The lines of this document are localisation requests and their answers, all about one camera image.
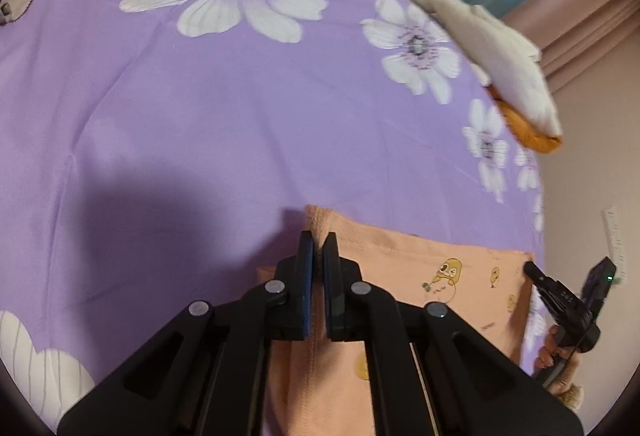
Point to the white wall power socket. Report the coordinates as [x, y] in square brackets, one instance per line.
[615, 241]

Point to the peach cartoon print baby garment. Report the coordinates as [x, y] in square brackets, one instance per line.
[440, 246]

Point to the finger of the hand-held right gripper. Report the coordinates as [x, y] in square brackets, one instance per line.
[547, 286]

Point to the white goose plush toy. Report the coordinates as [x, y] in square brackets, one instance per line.
[500, 61]

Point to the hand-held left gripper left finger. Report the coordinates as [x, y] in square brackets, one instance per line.
[305, 286]

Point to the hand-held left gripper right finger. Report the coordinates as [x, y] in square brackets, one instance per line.
[331, 286]

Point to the person's right hand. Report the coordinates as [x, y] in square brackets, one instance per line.
[546, 352]

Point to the pink curtain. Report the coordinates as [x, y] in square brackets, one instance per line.
[590, 26]

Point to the purple floral bedsheet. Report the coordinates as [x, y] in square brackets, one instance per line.
[200, 116]

